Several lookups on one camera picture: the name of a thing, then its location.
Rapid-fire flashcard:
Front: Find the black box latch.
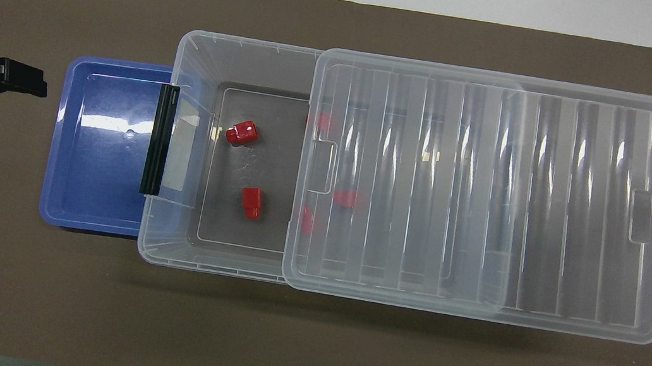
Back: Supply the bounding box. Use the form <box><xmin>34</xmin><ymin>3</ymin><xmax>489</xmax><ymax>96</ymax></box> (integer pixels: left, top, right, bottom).
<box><xmin>138</xmin><ymin>82</ymin><xmax>181</xmax><ymax>198</ymax></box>

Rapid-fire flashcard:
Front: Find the red block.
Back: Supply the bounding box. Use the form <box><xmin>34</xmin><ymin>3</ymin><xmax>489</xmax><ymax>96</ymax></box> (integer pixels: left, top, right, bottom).
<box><xmin>330</xmin><ymin>187</ymin><xmax>361</xmax><ymax>210</ymax></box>
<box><xmin>238</xmin><ymin>185</ymin><xmax>265</xmax><ymax>221</ymax></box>
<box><xmin>306</xmin><ymin>110</ymin><xmax>334</xmax><ymax>133</ymax></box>
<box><xmin>224</xmin><ymin>117</ymin><xmax>260</xmax><ymax>150</ymax></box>
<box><xmin>299</xmin><ymin>204</ymin><xmax>319</xmax><ymax>238</ymax></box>

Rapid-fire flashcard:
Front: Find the clear plastic storage box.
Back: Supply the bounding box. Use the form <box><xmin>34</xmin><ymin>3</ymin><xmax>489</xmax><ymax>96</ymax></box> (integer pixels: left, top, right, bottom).
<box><xmin>134</xmin><ymin>25</ymin><xmax>539</xmax><ymax>315</ymax></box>

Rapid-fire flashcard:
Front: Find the clear plastic box lid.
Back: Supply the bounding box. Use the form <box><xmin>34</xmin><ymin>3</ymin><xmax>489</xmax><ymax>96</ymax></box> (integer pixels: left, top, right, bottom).
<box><xmin>277</xmin><ymin>45</ymin><xmax>652</xmax><ymax>347</ymax></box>

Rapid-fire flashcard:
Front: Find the blue plastic tray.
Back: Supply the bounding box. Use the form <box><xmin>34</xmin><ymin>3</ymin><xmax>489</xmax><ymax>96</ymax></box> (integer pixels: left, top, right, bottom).
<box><xmin>37</xmin><ymin>51</ymin><xmax>182</xmax><ymax>241</ymax></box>

